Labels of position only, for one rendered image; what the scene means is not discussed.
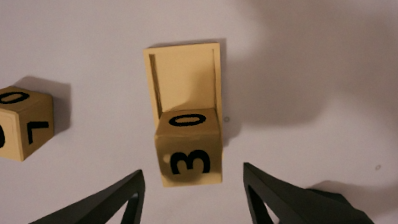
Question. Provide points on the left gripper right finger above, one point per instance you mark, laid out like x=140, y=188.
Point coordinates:
x=292, y=204

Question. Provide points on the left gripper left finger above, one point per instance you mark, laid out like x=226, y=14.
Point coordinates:
x=100, y=207

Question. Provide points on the wooden number cube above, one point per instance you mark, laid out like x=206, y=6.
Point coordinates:
x=26, y=122
x=189, y=148

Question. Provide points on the tan rectangular tray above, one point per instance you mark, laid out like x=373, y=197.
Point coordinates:
x=183, y=78

